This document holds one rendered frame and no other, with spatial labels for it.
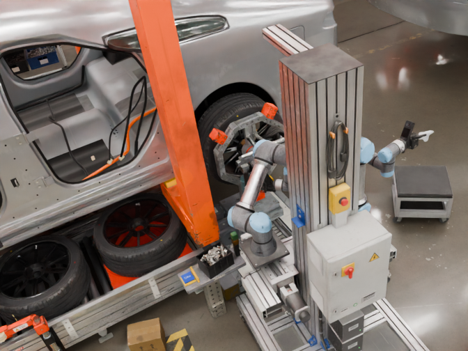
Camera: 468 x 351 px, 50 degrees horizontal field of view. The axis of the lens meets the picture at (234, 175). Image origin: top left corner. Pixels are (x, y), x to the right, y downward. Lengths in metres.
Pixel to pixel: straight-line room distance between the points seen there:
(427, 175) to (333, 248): 1.94
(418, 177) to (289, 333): 1.64
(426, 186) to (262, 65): 1.56
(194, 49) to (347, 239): 1.58
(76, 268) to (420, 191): 2.54
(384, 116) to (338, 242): 3.15
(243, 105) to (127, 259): 1.32
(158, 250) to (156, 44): 1.54
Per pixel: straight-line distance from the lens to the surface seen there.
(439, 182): 4.13
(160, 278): 3.57
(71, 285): 3.58
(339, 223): 2.44
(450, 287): 3.89
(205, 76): 3.37
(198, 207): 3.18
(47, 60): 6.90
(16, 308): 3.60
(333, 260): 2.33
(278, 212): 4.10
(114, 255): 3.60
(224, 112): 3.47
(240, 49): 3.42
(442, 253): 4.08
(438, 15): 5.21
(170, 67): 2.64
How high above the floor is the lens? 3.01
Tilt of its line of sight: 39 degrees down
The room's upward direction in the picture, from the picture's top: 9 degrees counter-clockwise
